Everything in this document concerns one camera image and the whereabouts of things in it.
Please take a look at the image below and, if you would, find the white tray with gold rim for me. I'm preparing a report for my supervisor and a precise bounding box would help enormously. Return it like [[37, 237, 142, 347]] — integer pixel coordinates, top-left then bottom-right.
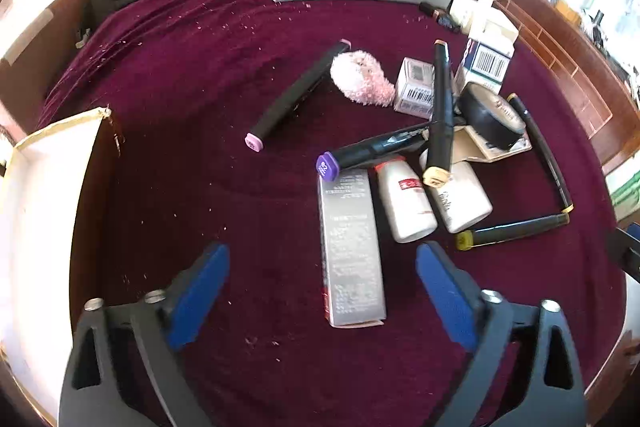
[[0, 106, 125, 425]]

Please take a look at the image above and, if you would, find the white bottle with red label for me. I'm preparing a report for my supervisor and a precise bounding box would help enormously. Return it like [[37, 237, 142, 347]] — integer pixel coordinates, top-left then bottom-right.
[[374, 156, 438, 244]]

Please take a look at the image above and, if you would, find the white open carton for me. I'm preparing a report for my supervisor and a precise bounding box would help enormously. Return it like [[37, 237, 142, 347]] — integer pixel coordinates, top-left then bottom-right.
[[447, 0, 503, 32]]

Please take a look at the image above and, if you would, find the wooden bench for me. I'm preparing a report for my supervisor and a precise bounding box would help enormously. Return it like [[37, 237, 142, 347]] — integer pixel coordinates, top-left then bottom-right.
[[457, 0, 640, 168]]

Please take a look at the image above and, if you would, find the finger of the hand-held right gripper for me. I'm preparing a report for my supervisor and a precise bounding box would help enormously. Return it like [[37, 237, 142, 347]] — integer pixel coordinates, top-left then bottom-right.
[[605, 223, 640, 283]]

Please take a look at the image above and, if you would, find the maroon velvet blanket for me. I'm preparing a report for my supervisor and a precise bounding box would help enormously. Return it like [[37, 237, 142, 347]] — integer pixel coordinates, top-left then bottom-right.
[[35, 0, 628, 427]]

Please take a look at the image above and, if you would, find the black tape roll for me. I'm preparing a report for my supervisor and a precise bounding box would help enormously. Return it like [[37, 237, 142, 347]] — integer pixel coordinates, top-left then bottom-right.
[[457, 83, 528, 152]]

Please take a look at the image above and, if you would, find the black marker with yellow caps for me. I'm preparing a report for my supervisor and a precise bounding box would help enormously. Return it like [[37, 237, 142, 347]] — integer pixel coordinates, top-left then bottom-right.
[[455, 213, 571, 252], [506, 93, 575, 214]]

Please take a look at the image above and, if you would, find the black marker with pink caps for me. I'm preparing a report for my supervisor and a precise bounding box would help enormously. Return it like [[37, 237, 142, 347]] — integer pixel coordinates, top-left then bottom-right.
[[244, 38, 352, 152]]

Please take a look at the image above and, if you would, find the white orange slim box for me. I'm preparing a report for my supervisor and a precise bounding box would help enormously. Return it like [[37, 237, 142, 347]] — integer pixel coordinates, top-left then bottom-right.
[[452, 124, 533, 164]]

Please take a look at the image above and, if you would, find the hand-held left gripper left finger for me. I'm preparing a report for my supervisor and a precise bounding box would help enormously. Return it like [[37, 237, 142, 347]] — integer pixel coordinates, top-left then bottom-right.
[[59, 243, 231, 427]]

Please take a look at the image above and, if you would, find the plain white bottle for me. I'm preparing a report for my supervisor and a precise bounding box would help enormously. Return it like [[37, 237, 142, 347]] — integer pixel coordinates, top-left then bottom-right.
[[419, 149, 493, 234]]

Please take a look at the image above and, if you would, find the blue and white box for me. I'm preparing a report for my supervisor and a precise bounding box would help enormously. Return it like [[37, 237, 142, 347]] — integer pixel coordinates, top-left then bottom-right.
[[452, 21, 518, 95]]

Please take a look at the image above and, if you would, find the pink fluffy ball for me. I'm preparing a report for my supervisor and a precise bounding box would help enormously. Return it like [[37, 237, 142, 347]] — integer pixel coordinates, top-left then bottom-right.
[[330, 50, 396, 108]]

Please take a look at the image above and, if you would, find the black marker with purple caps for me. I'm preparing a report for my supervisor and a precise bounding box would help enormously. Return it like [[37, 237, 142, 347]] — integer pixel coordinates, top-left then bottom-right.
[[315, 122, 436, 180]]

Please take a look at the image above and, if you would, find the black marker with tan caps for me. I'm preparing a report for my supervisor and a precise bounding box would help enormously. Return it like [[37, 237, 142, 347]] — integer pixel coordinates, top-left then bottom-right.
[[422, 39, 456, 188]]

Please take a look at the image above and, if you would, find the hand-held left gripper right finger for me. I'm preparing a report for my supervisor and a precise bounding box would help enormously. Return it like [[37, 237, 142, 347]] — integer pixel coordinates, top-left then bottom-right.
[[416, 241, 587, 427]]

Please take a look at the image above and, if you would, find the tall silver box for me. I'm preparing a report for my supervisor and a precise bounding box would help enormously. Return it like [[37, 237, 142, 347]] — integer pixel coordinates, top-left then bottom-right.
[[317, 168, 388, 328]]

